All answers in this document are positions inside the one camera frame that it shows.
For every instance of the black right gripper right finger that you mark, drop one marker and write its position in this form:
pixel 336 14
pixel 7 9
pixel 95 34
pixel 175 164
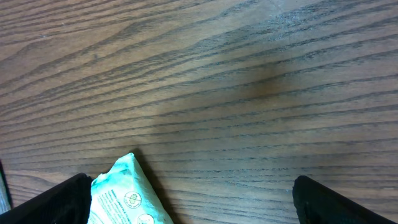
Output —
pixel 317 204

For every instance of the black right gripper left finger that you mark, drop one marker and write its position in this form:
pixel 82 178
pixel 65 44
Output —
pixel 66 203

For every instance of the teal white box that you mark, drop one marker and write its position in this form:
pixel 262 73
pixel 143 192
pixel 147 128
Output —
pixel 124 195

